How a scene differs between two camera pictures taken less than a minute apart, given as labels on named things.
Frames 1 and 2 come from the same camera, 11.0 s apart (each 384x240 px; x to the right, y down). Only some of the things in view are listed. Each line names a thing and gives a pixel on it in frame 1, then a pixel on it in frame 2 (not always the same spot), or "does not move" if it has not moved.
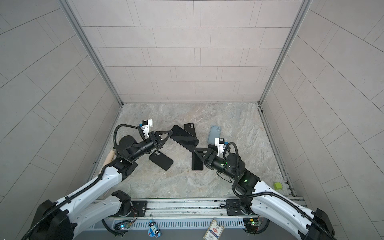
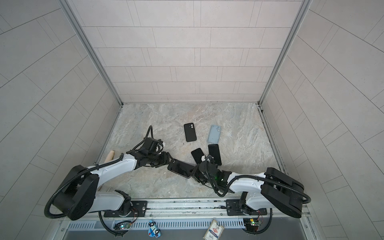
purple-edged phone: [184, 138] to [180, 168]
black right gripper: [210, 160] to [196, 169]
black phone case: [189, 127] does not move
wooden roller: [108, 159] does not move
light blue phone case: [215, 132] does not move
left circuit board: [123, 225] does not move
